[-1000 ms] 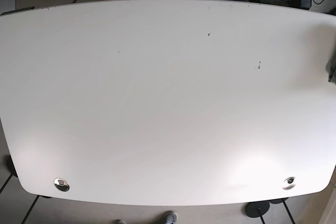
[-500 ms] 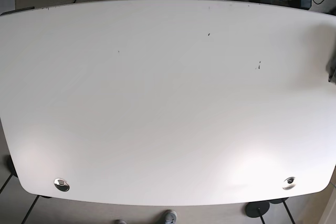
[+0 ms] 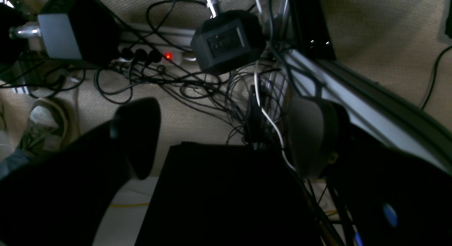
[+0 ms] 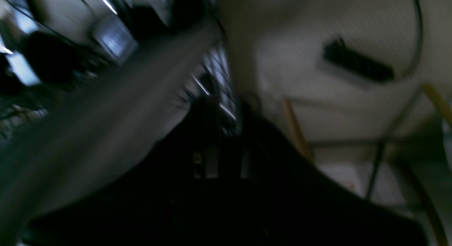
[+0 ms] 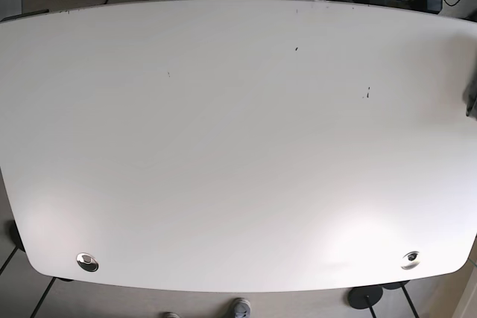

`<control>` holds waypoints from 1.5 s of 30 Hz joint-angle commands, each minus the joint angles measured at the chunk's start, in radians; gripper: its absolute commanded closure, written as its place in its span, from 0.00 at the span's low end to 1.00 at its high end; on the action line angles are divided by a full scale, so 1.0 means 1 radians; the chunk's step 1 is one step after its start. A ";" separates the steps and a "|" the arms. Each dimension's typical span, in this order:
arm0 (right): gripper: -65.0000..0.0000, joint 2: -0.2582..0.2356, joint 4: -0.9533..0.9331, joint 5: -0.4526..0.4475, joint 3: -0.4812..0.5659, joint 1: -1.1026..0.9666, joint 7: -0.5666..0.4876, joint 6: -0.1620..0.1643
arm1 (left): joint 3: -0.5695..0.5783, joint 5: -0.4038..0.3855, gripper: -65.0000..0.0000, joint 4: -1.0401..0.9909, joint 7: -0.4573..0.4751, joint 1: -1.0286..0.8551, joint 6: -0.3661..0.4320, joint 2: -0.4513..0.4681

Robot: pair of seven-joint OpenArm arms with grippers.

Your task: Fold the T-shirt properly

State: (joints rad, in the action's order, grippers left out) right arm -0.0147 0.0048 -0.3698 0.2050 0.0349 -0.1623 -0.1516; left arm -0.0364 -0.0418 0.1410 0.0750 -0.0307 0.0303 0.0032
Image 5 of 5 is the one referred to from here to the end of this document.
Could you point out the grey shoe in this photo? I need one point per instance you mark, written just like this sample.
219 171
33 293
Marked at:
170 315
240 308

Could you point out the left silver table grommet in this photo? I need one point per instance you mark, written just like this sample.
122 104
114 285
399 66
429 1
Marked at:
87 262

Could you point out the silver table grommet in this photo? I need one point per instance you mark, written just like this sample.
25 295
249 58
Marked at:
410 260
87 262

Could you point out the black round stand base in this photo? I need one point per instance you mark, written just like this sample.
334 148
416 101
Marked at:
365 297

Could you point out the right silver table grommet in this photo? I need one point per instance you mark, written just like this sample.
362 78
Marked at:
410 260

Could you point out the black table leg left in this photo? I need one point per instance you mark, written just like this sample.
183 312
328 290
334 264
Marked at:
14 236

